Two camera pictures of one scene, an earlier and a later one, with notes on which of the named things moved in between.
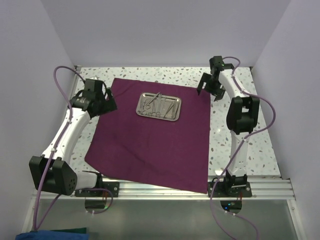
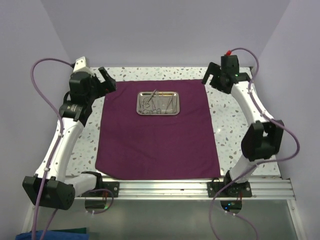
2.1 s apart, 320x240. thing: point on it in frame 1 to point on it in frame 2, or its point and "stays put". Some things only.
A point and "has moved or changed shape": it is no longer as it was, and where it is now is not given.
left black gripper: (109, 105) to (106, 86)
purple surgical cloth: (175, 152) has moved or changed shape
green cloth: (82, 230) stays put
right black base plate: (220, 191) stays put
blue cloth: (52, 235) stays put
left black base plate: (113, 187) stays put
